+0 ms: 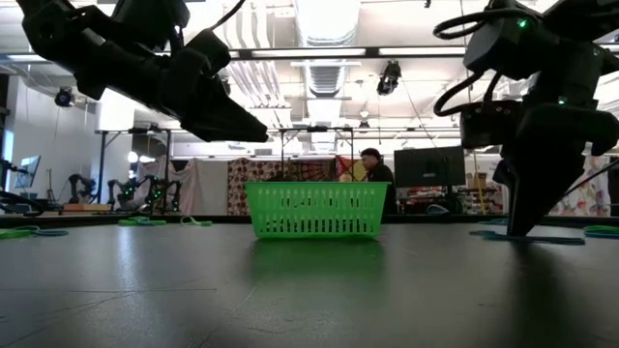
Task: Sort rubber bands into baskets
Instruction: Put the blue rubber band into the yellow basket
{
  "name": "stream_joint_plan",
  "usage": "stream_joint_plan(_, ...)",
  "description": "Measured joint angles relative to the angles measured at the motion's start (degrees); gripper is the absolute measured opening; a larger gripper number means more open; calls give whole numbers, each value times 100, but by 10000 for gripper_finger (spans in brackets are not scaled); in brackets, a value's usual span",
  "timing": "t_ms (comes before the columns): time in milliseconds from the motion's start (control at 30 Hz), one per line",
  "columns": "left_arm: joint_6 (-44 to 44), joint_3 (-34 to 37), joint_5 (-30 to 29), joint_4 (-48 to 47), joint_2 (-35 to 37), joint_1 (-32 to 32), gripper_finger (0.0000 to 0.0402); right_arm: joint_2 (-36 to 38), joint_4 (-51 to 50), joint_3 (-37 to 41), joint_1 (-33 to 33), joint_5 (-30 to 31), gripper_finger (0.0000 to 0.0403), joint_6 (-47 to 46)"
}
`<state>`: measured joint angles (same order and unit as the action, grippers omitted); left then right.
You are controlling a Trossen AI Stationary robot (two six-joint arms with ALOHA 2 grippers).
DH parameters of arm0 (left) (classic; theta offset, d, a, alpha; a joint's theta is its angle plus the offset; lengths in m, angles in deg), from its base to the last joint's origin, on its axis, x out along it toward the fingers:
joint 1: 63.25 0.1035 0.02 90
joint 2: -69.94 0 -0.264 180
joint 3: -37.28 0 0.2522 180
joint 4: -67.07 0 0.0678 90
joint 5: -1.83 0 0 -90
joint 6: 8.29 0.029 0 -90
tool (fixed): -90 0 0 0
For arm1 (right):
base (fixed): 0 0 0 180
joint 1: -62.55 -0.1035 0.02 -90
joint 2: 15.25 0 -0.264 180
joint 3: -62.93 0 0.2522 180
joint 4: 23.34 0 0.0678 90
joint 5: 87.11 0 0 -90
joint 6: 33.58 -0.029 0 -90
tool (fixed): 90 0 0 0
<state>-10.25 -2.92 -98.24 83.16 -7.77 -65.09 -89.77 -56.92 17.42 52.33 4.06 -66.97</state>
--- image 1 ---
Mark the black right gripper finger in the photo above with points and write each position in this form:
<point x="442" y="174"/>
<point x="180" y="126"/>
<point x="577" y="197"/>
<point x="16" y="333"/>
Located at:
<point x="532" y="193"/>

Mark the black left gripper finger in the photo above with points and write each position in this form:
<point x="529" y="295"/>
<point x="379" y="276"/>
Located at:
<point x="222" y="121"/>

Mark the blue rubber band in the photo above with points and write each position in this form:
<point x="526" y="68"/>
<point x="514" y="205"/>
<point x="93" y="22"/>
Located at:
<point x="551" y="240"/>
<point x="50" y="233"/>

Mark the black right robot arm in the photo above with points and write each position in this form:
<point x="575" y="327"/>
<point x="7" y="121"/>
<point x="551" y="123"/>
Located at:
<point x="570" y="63"/>

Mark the black background robot arm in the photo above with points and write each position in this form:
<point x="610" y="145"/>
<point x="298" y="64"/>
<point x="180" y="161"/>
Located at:
<point x="145" y="191"/>
<point x="82" y="186"/>

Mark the cardboard box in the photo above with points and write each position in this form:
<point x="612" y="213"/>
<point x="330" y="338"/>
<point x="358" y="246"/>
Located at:
<point x="479" y="180"/>

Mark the floral curtain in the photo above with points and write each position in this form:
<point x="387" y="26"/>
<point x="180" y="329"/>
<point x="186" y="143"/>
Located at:
<point x="592" y="193"/>

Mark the white cloth curtain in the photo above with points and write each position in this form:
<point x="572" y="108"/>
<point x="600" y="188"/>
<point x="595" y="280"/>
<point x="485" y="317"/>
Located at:
<point x="208" y="183"/>

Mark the patterned brown curtain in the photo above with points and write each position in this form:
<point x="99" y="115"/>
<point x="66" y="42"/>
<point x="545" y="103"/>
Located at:
<point x="271" y="169"/>

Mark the black ceiling spotlight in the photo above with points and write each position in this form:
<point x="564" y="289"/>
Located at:
<point x="64" y="96"/>

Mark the blue cap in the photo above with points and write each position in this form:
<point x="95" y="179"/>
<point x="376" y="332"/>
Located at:
<point x="437" y="210"/>

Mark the black computer monitor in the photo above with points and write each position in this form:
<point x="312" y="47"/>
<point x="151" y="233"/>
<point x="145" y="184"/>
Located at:
<point x="429" y="166"/>

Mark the green plastic basket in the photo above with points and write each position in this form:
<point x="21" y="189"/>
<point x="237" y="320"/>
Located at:
<point x="314" y="188"/>

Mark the orange flat board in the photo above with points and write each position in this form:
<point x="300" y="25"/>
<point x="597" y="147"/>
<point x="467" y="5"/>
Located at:
<point x="87" y="207"/>

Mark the small tilted monitor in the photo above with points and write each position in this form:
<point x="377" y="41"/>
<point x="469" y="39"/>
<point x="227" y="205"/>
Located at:
<point x="29" y="171"/>

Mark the person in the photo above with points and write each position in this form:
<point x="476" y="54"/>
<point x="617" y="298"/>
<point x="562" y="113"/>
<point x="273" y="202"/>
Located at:
<point x="382" y="179"/>

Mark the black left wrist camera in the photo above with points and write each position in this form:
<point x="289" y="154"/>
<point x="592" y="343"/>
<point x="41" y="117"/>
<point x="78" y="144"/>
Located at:
<point x="150" y="19"/>

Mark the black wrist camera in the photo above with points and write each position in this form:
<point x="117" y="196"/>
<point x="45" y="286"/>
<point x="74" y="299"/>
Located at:
<point x="488" y="125"/>
<point x="150" y="19"/>

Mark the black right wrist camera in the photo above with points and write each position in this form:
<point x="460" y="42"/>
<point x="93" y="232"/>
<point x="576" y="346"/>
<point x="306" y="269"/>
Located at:
<point x="488" y="125"/>

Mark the black background rig frame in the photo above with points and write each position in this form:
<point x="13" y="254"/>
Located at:
<point x="101" y="169"/>

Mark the black overhead camera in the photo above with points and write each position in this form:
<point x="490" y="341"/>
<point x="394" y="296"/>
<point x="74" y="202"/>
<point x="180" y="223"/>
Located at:
<point x="389" y="79"/>

